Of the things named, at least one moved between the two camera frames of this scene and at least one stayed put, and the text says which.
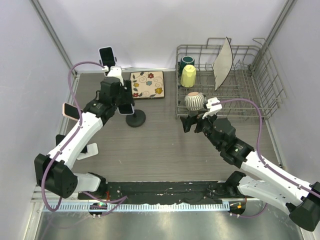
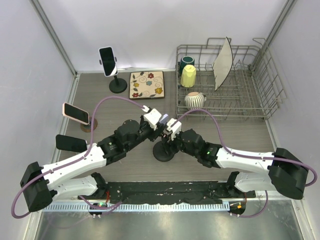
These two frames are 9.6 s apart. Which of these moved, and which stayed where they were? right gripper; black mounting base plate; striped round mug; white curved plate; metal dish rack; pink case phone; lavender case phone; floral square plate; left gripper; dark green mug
Moved: right gripper; left gripper; lavender case phone
Stayed: dark green mug; pink case phone; floral square plate; white curved plate; black mounting base plate; metal dish rack; striped round mug
